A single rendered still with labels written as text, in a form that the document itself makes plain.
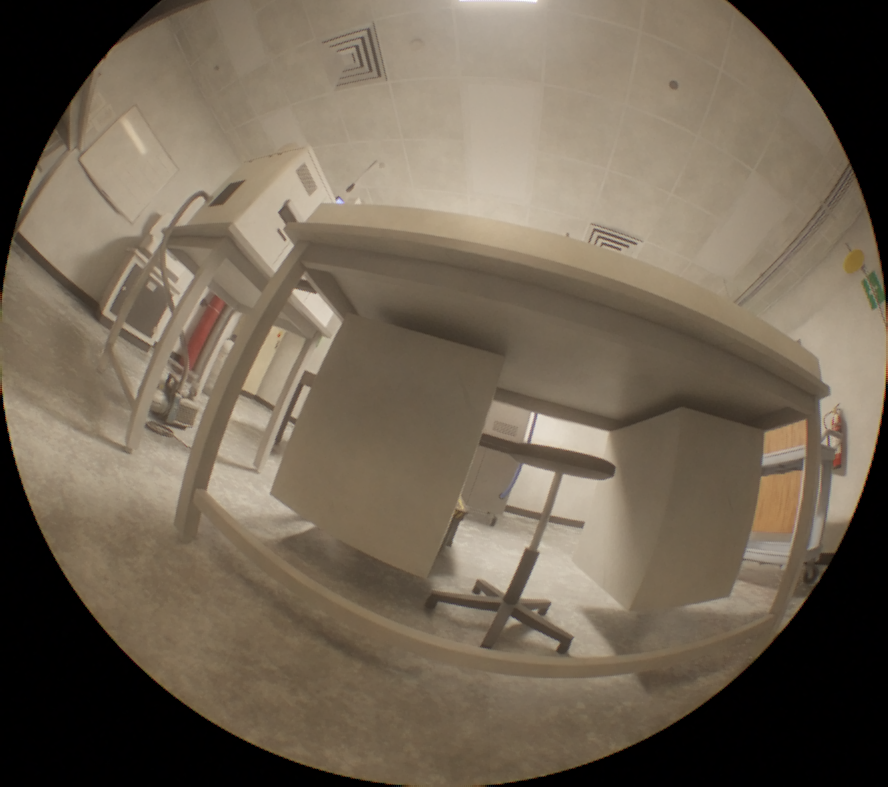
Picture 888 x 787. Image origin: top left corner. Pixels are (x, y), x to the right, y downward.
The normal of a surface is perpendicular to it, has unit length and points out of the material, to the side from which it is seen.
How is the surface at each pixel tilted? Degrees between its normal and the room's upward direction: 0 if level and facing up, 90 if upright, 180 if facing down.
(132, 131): 90
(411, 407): 90
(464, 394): 90
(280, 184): 90
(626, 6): 180
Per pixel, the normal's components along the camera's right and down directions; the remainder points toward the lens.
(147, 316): 0.94, 0.26
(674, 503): -0.10, -0.41
